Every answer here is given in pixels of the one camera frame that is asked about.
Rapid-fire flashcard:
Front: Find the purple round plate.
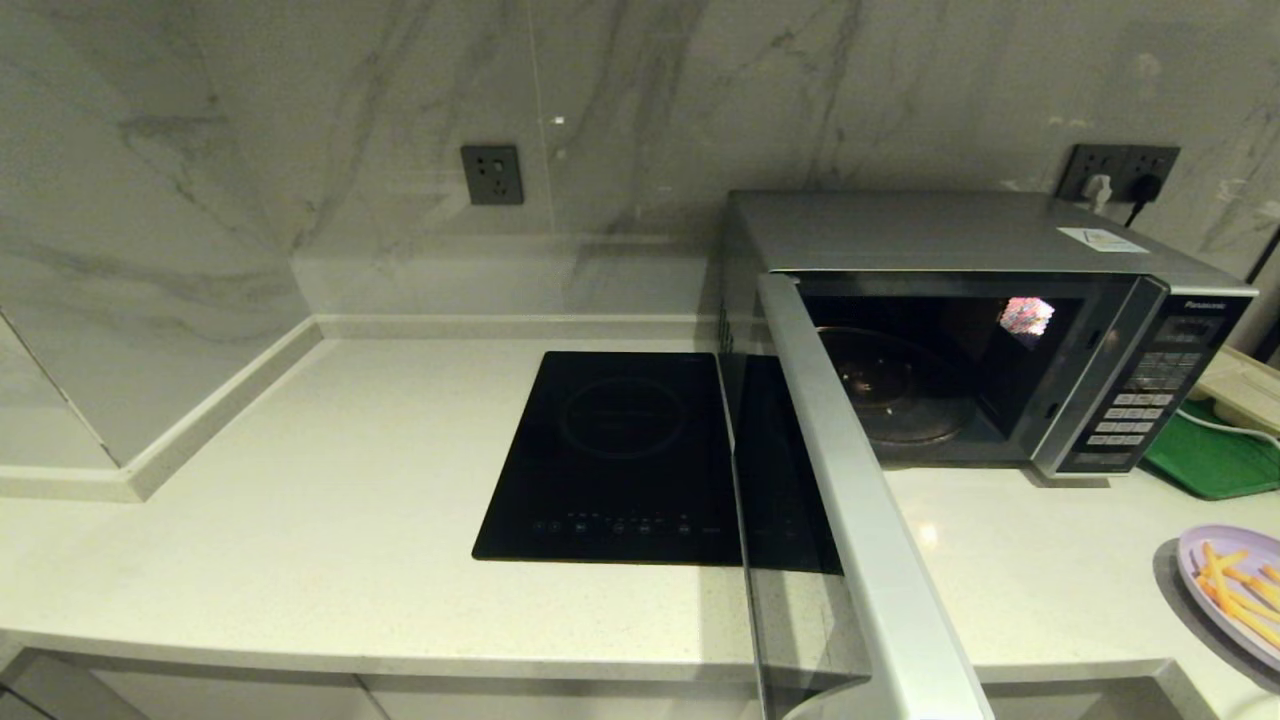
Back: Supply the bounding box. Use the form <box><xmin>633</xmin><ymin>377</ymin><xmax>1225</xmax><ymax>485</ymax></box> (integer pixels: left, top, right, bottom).
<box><xmin>1177</xmin><ymin>525</ymin><xmax>1280</xmax><ymax>673</ymax></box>

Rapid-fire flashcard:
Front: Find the orange french fries heap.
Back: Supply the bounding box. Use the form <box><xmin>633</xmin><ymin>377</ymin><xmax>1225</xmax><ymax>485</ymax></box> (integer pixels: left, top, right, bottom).
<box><xmin>1195</xmin><ymin>540</ymin><xmax>1280</xmax><ymax>651</ymax></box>

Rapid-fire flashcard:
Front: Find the silver microwave oven body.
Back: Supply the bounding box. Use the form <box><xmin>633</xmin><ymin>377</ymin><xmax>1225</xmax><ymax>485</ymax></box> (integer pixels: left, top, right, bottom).
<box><xmin>718</xmin><ymin>188</ymin><xmax>1259</xmax><ymax>489</ymax></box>

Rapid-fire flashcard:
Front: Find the black induction cooktop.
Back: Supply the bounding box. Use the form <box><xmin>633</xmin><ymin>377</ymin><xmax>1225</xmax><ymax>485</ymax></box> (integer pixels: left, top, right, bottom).
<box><xmin>472</xmin><ymin>350</ymin><xmax>749</xmax><ymax>567</ymax></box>

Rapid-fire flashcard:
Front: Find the white counter cabinet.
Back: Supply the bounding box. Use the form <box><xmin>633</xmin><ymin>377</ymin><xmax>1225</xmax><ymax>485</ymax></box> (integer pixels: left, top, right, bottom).
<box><xmin>0</xmin><ymin>645</ymin><xmax>1221</xmax><ymax>720</ymax></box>

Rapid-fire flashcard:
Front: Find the green plastic tray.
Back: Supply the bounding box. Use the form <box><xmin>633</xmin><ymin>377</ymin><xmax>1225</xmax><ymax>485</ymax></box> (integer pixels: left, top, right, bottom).
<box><xmin>1142</xmin><ymin>400</ymin><xmax>1280</xmax><ymax>501</ymax></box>

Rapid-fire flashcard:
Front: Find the beige cutting board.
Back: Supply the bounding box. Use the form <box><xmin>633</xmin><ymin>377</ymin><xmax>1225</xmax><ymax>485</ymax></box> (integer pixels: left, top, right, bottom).
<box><xmin>1195</xmin><ymin>345</ymin><xmax>1280</xmax><ymax>437</ymax></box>

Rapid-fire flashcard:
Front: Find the grey single wall socket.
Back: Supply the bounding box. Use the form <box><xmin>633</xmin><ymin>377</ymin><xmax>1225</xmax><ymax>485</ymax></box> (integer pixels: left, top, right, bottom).
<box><xmin>460</xmin><ymin>144</ymin><xmax>524</xmax><ymax>206</ymax></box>

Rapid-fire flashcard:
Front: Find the grey double wall socket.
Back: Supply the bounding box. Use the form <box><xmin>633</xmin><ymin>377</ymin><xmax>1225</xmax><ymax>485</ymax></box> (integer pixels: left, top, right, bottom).
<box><xmin>1060</xmin><ymin>144</ymin><xmax>1183</xmax><ymax>203</ymax></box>

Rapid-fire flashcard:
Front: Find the white power cable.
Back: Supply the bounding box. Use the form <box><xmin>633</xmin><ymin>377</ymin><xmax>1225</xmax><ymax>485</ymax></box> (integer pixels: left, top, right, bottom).
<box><xmin>1175</xmin><ymin>404</ymin><xmax>1280</xmax><ymax>443</ymax></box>

